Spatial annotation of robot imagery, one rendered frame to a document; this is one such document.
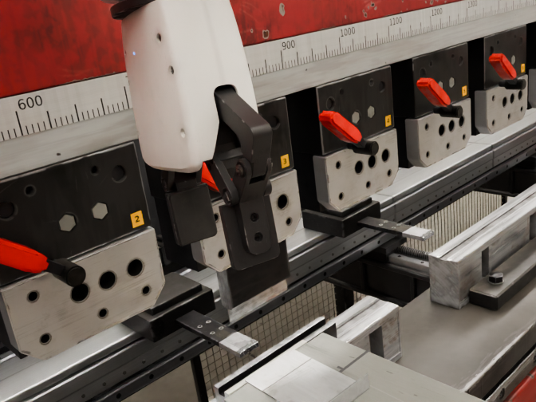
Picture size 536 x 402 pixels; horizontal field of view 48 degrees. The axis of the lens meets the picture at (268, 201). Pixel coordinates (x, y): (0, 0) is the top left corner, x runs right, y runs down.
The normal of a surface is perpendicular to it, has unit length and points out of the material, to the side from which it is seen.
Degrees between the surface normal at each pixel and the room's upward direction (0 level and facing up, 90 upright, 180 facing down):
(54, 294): 90
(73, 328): 90
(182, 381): 0
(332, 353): 0
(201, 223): 82
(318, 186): 90
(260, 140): 112
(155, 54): 86
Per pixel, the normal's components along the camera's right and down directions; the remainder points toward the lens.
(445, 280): -0.72, 0.32
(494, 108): 0.68, 0.16
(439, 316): -0.13, -0.93
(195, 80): 0.34, 0.07
